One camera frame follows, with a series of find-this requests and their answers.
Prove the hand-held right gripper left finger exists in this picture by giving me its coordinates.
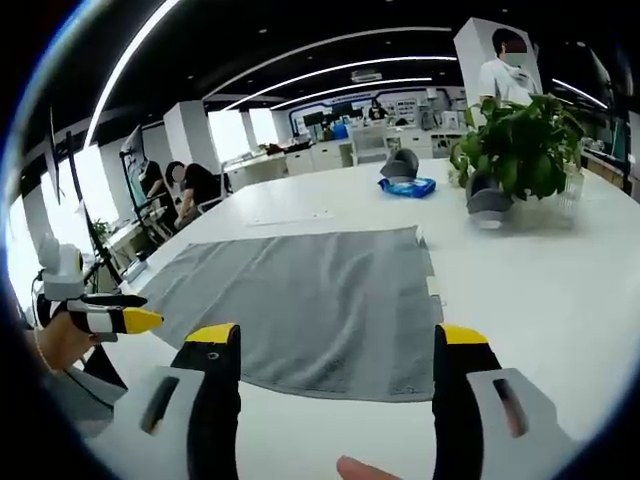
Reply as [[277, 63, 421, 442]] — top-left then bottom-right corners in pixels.
[[85, 322, 243, 480]]

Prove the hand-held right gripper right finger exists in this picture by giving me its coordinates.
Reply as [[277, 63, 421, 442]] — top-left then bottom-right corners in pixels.
[[431, 323, 581, 480]]

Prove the person's left hand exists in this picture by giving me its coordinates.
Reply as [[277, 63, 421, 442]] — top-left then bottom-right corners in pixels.
[[35, 298, 119, 372]]

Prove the white cabinet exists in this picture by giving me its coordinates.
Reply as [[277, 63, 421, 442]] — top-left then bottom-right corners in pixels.
[[284, 140, 354, 176]]

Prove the white office chair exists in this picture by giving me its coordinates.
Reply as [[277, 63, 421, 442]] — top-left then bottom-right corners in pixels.
[[197, 172, 235, 214]]

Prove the blue wet wipes pack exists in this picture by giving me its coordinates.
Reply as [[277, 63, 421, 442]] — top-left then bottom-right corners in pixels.
[[377, 175, 438, 200]]

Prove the white pillar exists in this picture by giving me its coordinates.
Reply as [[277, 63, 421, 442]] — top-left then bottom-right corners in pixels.
[[163, 100, 223, 174]]

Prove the green potted plant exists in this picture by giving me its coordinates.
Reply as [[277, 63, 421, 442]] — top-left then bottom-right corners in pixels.
[[448, 93, 586, 202]]

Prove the black tripod stand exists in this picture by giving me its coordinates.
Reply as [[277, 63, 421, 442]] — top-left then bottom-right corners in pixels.
[[47, 107, 151, 296]]

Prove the person's right hand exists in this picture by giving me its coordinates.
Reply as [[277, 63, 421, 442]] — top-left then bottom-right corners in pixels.
[[336, 454, 404, 480]]

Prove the grey towel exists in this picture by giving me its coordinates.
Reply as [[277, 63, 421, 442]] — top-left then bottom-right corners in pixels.
[[135, 225, 445, 403]]

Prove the white table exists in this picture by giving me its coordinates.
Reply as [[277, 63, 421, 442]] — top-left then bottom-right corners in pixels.
[[84, 158, 640, 480]]

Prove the white plastic basket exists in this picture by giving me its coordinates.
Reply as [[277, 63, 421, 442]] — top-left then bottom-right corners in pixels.
[[552, 164, 587, 217]]

